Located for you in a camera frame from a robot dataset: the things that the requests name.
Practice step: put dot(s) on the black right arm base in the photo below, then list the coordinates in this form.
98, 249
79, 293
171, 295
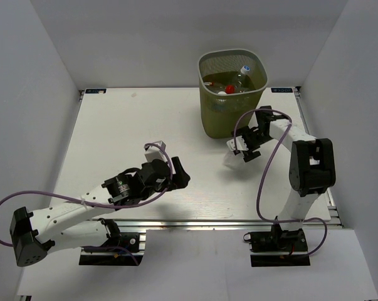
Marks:
278, 248

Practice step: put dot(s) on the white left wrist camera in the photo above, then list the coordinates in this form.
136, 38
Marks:
154, 150

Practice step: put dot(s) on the clear bottle blue logo cap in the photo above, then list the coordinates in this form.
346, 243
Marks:
240, 79

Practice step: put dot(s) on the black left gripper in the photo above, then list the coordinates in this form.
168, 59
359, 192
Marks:
180, 179

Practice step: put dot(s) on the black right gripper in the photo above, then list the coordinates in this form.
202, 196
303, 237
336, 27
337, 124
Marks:
249, 155

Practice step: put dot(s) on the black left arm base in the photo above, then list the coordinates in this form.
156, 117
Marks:
119, 249

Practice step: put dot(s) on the olive green mesh bin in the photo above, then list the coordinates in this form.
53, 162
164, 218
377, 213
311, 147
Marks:
220, 113

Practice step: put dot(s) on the red-capped clear plastic bottle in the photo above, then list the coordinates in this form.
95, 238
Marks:
230, 89

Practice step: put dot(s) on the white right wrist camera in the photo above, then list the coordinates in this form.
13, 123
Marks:
236, 145

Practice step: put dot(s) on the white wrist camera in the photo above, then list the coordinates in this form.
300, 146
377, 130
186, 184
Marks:
154, 150
236, 145

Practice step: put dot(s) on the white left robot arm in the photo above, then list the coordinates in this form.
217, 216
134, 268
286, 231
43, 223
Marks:
73, 224

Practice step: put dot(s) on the small clear white-capped bottle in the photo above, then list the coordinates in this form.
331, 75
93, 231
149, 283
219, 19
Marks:
215, 87

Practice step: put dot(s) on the tall clear plastic bottle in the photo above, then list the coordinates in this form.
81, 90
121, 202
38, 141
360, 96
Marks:
233, 161

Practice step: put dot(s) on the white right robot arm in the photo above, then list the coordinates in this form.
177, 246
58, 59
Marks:
311, 168

